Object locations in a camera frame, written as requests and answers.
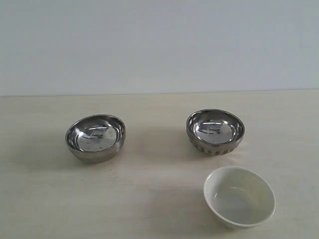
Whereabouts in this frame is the ribbed steel bowl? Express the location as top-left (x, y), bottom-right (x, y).
top-left (186, 109), bottom-right (245, 156)

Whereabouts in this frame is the plain steel bowl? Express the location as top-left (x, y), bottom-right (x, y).
top-left (65, 115), bottom-right (126, 164)

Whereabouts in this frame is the white ceramic bowl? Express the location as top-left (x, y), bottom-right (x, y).
top-left (203, 166), bottom-right (276, 229)

